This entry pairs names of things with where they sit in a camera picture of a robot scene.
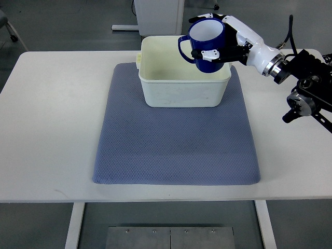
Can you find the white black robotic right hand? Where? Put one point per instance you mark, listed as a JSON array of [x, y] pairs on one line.
[[244, 45]]

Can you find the blue mug white inside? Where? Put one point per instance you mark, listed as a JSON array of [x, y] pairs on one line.
[[206, 37]]

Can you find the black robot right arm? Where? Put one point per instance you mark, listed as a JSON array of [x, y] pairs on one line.
[[312, 92]]

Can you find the white plastic box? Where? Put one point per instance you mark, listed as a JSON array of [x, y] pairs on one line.
[[169, 81]]

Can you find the dark object at right edge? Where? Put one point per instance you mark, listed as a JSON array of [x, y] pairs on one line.
[[328, 59]]

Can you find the white cabinet with base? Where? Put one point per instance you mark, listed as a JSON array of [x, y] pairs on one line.
[[156, 18]]

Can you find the blue-grey quilted mat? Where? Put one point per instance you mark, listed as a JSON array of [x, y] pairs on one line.
[[140, 144]]

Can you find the right white table leg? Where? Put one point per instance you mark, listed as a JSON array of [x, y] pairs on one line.
[[265, 225]]

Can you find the white table leg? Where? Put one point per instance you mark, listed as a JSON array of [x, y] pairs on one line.
[[73, 234], [265, 225]]

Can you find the grey office chair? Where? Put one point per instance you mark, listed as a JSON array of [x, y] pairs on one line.
[[14, 35]]

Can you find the metal floor plate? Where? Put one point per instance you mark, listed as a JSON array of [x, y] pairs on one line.
[[170, 237]]

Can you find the left white table leg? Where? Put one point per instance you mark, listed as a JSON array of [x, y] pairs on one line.
[[73, 234]]

